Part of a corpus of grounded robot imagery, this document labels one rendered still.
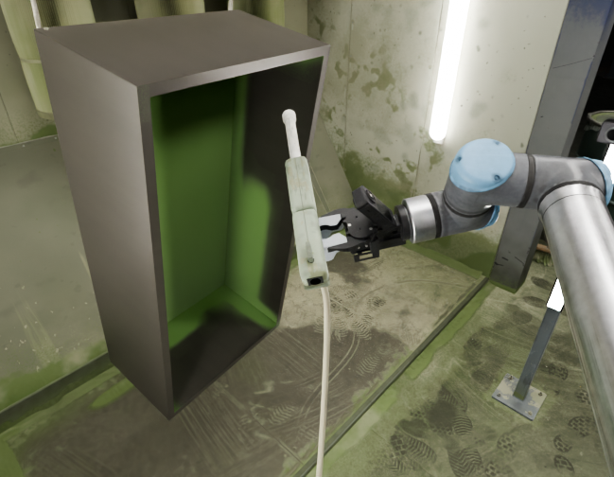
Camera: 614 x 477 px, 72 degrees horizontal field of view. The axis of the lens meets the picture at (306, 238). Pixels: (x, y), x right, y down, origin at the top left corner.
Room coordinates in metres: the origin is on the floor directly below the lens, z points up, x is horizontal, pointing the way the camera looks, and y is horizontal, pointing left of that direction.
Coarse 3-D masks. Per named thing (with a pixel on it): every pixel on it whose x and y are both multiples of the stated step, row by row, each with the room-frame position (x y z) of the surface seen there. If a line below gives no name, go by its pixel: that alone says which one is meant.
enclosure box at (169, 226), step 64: (64, 64) 0.92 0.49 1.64; (128, 64) 0.87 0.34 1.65; (192, 64) 0.92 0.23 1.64; (256, 64) 1.02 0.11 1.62; (320, 64) 1.27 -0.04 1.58; (64, 128) 0.98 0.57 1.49; (128, 128) 0.81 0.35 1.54; (192, 128) 1.36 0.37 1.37; (256, 128) 1.43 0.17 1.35; (128, 192) 0.85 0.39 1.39; (192, 192) 1.38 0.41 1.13; (256, 192) 1.45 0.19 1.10; (128, 256) 0.90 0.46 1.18; (192, 256) 1.42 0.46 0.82; (256, 256) 1.47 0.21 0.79; (128, 320) 0.97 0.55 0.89; (192, 320) 1.38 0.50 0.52; (256, 320) 1.42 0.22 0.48; (192, 384) 1.08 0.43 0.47
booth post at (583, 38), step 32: (576, 0) 2.28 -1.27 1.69; (608, 0) 2.19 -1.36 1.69; (576, 32) 2.25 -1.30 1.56; (608, 32) 2.28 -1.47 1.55; (576, 64) 2.22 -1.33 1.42; (544, 96) 2.29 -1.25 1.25; (576, 96) 2.19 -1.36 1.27; (544, 128) 2.26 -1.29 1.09; (576, 128) 2.29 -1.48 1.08; (512, 224) 2.27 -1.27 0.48; (512, 256) 2.23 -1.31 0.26; (512, 288) 2.19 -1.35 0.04
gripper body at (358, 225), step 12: (348, 216) 0.73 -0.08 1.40; (360, 216) 0.72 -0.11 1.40; (396, 216) 0.73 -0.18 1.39; (348, 228) 0.70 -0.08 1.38; (360, 228) 0.70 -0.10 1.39; (372, 228) 0.69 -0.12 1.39; (396, 228) 0.71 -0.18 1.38; (408, 228) 0.69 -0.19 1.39; (372, 240) 0.69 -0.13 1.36; (384, 240) 0.72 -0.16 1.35; (396, 240) 0.72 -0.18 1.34; (360, 252) 0.71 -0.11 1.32; (372, 252) 0.70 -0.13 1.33
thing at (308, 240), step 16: (288, 112) 1.02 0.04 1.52; (288, 128) 0.97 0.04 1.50; (288, 160) 0.85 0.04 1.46; (304, 160) 0.85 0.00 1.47; (288, 176) 0.81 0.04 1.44; (304, 176) 0.80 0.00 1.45; (304, 192) 0.76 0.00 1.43; (304, 208) 0.72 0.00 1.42; (304, 224) 0.68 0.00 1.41; (304, 240) 0.64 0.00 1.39; (320, 240) 0.64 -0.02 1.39; (304, 256) 0.61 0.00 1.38; (320, 256) 0.61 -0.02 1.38; (304, 272) 0.58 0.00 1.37; (320, 272) 0.58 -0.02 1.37; (304, 288) 0.59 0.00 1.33
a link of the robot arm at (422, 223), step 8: (408, 200) 0.73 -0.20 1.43; (416, 200) 0.73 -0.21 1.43; (424, 200) 0.72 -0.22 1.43; (408, 208) 0.71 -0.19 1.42; (416, 208) 0.71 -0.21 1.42; (424, 208) 0.70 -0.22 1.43; (408, 216) 0.71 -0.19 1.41; (416, 216) 0.70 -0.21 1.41; (424, 216) 0.69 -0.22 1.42; (432, 216) 0.69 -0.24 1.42; (416, 224) 0.69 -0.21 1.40; (424, 224) 0.69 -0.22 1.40; (432, 224) 0.69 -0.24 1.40; (416, 232) 0.68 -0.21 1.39; (424, 232) 0.69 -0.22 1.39; (432, 232) 0.69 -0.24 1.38; (416, 240) 0.69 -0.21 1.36; (424, 240) 0.70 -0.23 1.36
